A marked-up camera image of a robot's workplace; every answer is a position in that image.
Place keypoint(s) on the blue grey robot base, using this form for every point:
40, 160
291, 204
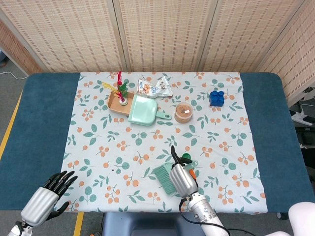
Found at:
147, 223

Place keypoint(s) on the mint green dustpan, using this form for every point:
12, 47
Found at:
142, 110

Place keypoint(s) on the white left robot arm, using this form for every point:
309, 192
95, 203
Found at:
16, 229

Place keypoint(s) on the blue building block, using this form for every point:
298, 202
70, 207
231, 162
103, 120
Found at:
216, 99

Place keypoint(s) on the floral print tablecloth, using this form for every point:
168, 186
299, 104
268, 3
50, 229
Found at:
147, 137

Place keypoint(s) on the colourful feather shuttlecock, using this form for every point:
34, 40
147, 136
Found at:
122, 94

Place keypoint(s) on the black wheeled chair base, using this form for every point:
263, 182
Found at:
279, 215

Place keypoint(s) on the blue felt table cover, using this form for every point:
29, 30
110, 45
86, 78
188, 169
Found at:
37, 123

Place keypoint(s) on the black equipment beside table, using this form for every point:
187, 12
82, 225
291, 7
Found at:
308, 157

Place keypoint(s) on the green bottle cap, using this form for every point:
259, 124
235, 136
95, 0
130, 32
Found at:
186, 155

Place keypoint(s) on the clear round jar brown content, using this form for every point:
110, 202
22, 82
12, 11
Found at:
183, 113

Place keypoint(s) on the brown rectangular tray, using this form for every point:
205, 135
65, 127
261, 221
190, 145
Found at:
115, 104

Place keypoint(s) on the crumpled snack wrapper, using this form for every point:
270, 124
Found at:
147, 88

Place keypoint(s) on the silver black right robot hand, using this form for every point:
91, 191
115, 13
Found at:
182, 180

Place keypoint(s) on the white power strip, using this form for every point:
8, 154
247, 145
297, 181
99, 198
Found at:
299, 118

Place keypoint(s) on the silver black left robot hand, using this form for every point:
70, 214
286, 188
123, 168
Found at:
39, 204

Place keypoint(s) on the bamboo folding screen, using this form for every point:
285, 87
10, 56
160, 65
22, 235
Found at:
160, 32

